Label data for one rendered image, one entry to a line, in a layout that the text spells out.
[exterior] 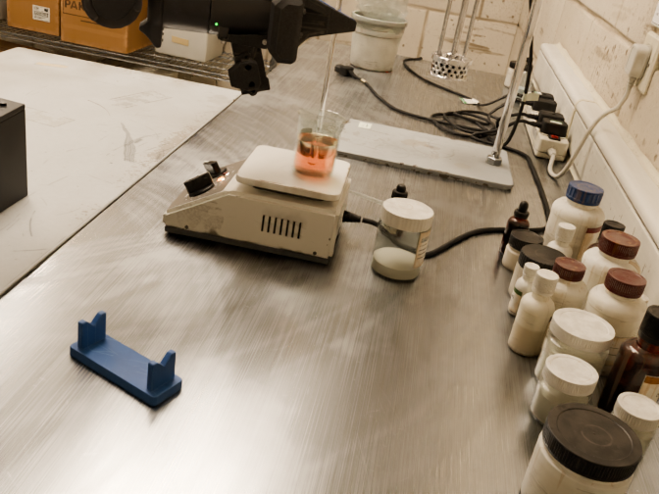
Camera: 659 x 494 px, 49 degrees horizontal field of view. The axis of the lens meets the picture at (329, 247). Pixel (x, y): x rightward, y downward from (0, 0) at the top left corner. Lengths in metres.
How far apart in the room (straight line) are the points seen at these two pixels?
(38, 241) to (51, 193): 0.13
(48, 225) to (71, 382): 0.29
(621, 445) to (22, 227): 0.64
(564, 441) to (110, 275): 0.46
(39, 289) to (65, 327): 0.07
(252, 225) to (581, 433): 0.43
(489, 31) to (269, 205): 2.55
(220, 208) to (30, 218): 0.22
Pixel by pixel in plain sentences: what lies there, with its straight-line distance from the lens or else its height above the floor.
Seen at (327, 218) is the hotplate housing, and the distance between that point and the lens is 0.80.
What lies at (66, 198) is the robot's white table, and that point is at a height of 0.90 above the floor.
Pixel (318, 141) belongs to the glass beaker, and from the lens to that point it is 0.80.
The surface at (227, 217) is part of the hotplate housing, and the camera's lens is 0.82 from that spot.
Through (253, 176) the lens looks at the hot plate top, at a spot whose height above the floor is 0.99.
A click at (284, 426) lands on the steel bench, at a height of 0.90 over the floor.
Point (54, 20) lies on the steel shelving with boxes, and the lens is 3.34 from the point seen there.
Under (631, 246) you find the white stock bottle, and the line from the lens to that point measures 0.80.
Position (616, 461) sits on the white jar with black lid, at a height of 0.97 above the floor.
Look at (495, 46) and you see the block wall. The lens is 3.29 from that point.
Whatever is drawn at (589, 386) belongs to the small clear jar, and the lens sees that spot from 0.65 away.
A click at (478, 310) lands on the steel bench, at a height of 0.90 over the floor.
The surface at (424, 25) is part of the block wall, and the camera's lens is 3.27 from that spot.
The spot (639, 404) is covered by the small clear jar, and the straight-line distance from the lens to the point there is 0.67.
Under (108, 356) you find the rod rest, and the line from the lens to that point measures 0.63.
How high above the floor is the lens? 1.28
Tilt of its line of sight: 26 degrees down
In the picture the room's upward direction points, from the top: 10 degrees clockwise
